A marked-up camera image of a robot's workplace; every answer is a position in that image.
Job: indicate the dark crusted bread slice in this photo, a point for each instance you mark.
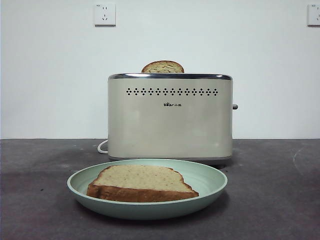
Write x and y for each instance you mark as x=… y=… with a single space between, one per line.
x=162 y=67

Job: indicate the light brown bread slice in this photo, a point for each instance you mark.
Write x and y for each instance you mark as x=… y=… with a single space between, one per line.
x=140 y=177

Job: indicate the cream two-slot toaster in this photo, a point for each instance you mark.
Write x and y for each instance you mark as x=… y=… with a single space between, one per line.
x=170 y=120

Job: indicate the white wall socket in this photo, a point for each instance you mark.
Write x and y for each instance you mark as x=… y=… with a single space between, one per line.
x=105 y=15
x=314 y=15

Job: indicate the pale green round plate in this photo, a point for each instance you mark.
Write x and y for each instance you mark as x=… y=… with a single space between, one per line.
x=150 y=210

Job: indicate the grey toaster lever knob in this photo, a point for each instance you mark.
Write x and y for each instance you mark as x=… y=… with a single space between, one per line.
x=235 y=107

